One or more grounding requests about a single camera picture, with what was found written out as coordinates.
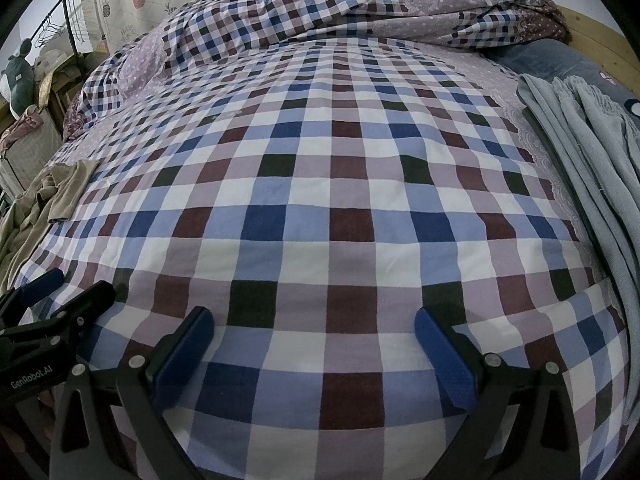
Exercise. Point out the grey plush toy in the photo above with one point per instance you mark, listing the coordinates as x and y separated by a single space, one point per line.
15 80

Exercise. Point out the light grey garment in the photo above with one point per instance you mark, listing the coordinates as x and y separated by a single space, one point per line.
590 160

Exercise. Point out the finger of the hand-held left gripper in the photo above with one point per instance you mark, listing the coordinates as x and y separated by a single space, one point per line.
92 302
42 284

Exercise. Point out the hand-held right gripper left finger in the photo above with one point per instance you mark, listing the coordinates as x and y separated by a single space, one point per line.
182 355

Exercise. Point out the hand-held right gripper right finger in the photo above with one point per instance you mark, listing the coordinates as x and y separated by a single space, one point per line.
442 355

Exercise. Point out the black clothes rack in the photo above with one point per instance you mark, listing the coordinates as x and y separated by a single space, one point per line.
69 25

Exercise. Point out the beige storage box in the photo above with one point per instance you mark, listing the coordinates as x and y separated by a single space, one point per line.
35 150

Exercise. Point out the cardboard box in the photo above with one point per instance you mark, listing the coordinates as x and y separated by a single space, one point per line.
52 82

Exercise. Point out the checked bed sheet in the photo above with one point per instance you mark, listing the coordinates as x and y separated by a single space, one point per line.
320 185

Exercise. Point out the checked quilt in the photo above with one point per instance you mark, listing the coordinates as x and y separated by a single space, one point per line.
300 5

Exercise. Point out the khaki pants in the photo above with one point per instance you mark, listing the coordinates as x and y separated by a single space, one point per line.
35 210

